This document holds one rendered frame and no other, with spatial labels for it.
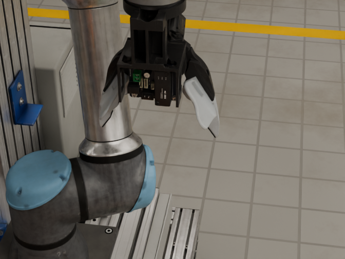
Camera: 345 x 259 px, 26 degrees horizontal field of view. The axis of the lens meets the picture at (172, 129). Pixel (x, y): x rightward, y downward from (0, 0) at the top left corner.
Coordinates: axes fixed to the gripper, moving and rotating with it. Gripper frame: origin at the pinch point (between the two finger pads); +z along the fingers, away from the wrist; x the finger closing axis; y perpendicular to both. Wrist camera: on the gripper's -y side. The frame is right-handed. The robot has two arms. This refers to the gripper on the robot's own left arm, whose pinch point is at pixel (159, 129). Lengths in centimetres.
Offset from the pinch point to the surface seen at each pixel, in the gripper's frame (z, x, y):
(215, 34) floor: 152, -20, -298
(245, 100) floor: 152, 2, -234
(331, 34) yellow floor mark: 152, 45, -308
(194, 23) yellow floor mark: 152, -33, -309
